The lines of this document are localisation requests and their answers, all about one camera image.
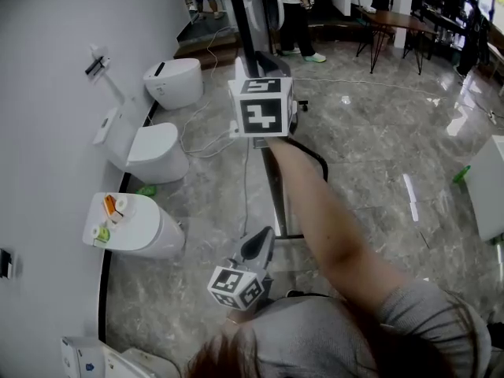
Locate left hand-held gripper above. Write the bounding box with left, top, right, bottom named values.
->
left=207, top=225, right=276, bottom=312

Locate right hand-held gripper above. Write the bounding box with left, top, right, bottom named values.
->
left=228, top=51, right=298, bottom=139

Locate person's right forearm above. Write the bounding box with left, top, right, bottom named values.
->
left=265, top=135, right=399, bottom=324

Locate person's left forearm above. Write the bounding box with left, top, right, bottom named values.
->
left=225, top=308, right=257, bottom=327

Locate round white toilet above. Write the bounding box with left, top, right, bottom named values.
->
left=142, top=57, right=205, bottom=111

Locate person's grey top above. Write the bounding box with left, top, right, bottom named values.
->
left=235, top=280, right=493, bottom=378

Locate white toilet with closed lid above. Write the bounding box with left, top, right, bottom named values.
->
left=81, top=191, right=187, bottom=261

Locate white toilet with tank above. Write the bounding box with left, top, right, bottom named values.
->
left=92, top=98, right=191, bottom=185

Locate wooden table with black legs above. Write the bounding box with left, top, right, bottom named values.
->
left=355, top=9, right=439, bottom=75

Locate white cabinet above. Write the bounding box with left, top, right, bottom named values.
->
left=467, top=135, right=504, bottom=243

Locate white floor cable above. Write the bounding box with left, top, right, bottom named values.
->
left=180, top=100, right=237, bottom=159

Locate white wall holder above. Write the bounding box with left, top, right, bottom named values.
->
left=84, top=44, right=112, bottom=83

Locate black wall fixture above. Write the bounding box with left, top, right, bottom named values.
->
left=0, top=246, right=17, bottom=281

